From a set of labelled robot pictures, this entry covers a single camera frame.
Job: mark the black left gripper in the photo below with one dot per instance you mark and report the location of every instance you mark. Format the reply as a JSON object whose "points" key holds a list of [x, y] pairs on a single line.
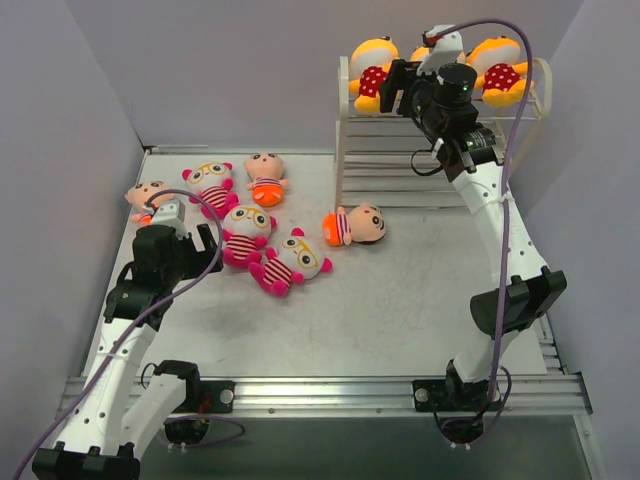
{"points": [[198, 253]]}

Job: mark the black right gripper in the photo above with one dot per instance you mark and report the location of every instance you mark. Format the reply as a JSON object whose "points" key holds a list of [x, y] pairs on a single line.
{"points": [[393, 87]]}

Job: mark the yellow plush red dotted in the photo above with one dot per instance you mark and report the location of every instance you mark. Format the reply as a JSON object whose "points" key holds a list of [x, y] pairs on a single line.
{"points": [[501, 77], [369, 65], [419, 54]]}

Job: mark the pink panda plush front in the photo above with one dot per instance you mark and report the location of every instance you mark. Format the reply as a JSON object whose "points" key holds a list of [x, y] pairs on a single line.
{"points": [[295, 260]]}

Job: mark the pink panda plush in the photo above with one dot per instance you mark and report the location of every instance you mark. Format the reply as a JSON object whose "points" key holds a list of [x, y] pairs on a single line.
{"points": [[295, 260], [213, 183], [246, 231]]}

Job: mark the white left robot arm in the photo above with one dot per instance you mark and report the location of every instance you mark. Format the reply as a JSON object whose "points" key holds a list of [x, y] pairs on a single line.
{"points": [[99, 436]]}

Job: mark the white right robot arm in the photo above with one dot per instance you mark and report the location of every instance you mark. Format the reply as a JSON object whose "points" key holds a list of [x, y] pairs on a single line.
{"points": [[475, 164]]}

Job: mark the cream metal-rod shelf rack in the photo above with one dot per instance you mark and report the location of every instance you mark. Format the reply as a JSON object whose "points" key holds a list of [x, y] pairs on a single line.
{"points": [[374, 153]]}

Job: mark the peach doll plush by shelf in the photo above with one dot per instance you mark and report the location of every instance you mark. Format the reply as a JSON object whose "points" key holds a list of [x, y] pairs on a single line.
{"points": [[364, 224]]}

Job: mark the pink panda plush middle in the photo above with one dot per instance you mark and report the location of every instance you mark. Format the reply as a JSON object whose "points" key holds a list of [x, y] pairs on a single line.
{"points": [[246, 231]]}

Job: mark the pink panda plush back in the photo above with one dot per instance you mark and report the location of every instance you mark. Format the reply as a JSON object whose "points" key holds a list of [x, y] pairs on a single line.
{"points": [[213, 183]]}

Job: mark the peach doll plush far left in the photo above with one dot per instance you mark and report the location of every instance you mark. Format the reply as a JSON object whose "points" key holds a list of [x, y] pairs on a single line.
{"points": [[138, 195]]}

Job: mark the peach doll plush back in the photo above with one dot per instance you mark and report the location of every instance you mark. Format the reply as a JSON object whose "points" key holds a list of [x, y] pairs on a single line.
{"points": [[267, 182]]}

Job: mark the aluminium front mounting rail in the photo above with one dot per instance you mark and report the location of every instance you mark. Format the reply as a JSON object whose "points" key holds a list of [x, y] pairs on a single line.
{"points": [[545, 395]]}

